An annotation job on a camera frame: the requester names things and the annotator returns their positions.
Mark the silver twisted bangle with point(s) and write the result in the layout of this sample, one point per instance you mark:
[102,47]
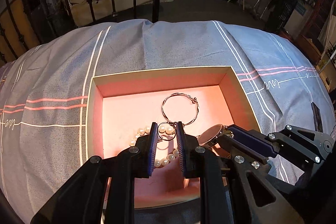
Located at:
[163,108]

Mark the black phone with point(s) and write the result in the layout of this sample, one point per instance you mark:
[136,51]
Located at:
[317,116]

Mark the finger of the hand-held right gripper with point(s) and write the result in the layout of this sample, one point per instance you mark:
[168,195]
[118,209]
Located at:
[249,138]
[237,148]

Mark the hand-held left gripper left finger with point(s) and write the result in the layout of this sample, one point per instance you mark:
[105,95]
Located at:
[153,150]

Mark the grey box with pink lining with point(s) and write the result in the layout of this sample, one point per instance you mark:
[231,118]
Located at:
[123,113]

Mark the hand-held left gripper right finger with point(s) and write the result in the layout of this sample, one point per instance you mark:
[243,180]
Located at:
[181,153]

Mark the orange wooden panel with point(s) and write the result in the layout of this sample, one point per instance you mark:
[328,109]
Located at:
[10,19]

